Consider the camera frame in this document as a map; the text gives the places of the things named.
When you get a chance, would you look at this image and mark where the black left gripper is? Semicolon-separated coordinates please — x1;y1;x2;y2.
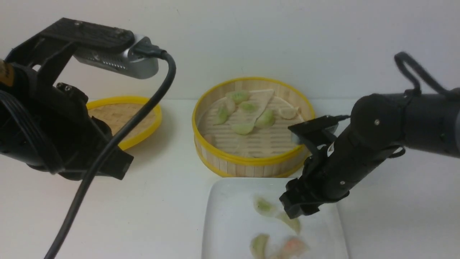
1;61;112;181

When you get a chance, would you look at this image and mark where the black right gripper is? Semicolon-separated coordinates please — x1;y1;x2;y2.
279;122;399;219

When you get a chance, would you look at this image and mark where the pale dumpling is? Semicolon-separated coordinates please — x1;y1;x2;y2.
268;252;284;259

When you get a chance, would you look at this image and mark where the green dumpling plate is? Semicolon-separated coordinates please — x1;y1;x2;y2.
250;234;270;259

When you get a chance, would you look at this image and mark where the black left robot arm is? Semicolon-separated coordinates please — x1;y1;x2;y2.
1;61;113;181

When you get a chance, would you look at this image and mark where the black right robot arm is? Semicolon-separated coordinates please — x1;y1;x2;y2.
279;90;459;219

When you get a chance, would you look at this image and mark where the green dumpling on plate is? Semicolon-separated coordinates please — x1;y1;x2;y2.
253;196;277;217

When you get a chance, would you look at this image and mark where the white square plate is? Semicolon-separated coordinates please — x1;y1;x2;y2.
202;178;349;259

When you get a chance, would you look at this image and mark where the yellow rimmed bamboo steamer lid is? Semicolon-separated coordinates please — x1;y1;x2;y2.
86;96;163;151

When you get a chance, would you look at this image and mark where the pale dumpling steamer right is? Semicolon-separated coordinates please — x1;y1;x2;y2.
278;108;299;120

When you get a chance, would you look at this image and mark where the pale dumpling steamer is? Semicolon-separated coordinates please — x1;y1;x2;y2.
225;99;236;114
278;108;299;120

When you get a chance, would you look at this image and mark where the yellow rimmed bamboo steamer basket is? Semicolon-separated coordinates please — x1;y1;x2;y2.
192;77;315;177

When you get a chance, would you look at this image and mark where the white steamer liner paper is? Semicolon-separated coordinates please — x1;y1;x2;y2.
235;90;275;123

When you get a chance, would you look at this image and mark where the pale dumpling steamer upper left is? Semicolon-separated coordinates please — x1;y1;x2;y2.
225;99;236;114

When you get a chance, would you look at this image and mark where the green dumpling top of steamer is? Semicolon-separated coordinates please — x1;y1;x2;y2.
225;90;251;105

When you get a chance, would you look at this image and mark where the black left camera cable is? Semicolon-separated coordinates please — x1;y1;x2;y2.
44;43;177;259

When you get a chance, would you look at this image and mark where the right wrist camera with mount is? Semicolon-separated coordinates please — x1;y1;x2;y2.
287;115;350;156

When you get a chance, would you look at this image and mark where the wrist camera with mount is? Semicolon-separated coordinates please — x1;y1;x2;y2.
5;18;159;84
287;115;350;156

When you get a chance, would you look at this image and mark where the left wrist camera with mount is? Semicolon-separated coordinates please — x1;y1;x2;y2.
5;18;159;84

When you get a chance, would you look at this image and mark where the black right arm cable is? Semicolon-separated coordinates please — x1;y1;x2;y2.
394;51;460;101

